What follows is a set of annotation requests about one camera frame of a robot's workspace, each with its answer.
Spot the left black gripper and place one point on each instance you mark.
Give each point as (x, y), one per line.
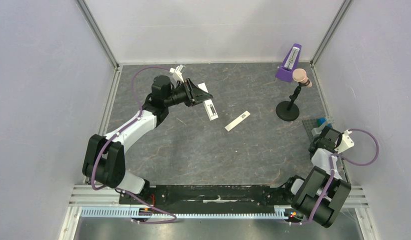
(194, 95)

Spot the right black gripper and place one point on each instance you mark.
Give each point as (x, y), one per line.
(316, 145)

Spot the white remote control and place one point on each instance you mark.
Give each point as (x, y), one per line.
(208, 110)

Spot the white remote battery cover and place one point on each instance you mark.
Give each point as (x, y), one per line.
(237, 121)

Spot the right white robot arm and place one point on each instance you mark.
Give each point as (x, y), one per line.
(321, 195)

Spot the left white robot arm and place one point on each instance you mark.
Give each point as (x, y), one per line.
(104, 160)

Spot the blue and grey bricks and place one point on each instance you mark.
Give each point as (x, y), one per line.
(321, 124)

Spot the grey brick baseplate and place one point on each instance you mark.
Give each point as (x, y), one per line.
(309, 124)

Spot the black stand with pink head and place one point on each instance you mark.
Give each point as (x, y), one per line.
(287, 110)

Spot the purple metronome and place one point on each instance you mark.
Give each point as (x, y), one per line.
(286, 68)

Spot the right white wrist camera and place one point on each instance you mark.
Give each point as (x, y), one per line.
(346, 142)

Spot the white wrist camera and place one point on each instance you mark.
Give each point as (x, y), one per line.
(176, 73)
(346, 142)

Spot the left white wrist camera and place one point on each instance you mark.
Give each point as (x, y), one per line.
(176, 73)

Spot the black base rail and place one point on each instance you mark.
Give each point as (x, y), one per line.
(212, 199)

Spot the white slotted cable duct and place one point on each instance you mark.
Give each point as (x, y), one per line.
(135, 212)

